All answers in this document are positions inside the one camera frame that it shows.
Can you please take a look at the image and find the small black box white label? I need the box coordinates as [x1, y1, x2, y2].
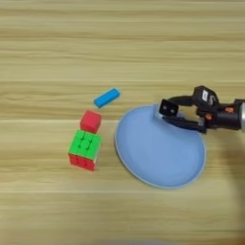
[191, 84, 220, 111]

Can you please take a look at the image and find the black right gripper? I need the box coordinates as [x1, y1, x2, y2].
[162, 94, 244, 134]

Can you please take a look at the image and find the light blue round plate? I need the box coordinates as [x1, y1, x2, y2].
[114, 104, 207, 189]

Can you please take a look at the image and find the small black white cube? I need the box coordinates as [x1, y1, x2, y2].
[158, 99, 180, 120]

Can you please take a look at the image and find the Rubik's cube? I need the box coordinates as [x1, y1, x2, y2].
[68, 129, 103, 172]

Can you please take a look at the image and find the red cube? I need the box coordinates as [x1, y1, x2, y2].
[79, 110, 103, 135]

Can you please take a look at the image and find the blue rectangular block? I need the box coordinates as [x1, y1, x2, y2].
[93, 87, 122, 109]

